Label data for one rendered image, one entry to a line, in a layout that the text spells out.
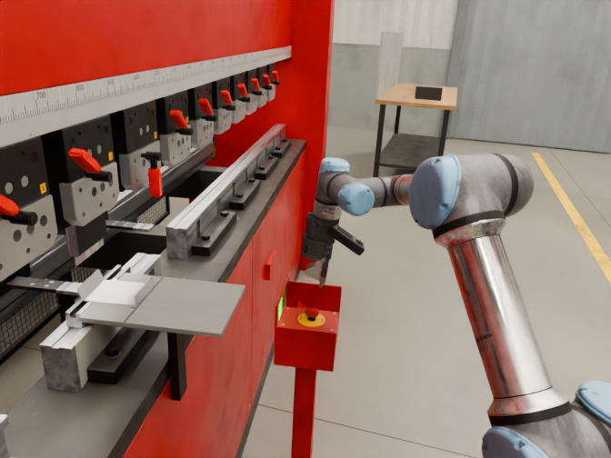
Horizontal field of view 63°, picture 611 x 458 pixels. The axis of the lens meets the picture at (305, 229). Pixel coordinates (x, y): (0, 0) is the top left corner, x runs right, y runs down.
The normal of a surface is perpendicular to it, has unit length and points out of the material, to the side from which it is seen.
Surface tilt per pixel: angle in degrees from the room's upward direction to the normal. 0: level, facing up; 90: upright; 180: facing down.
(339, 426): 0
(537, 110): 90
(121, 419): 0
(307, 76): 90
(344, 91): 90
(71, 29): 90
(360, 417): 0
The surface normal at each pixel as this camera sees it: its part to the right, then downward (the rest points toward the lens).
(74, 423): 0.04, -0.93
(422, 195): -0.94, -0.02
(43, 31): 0.99, 0.09
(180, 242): -0.13, 0.36
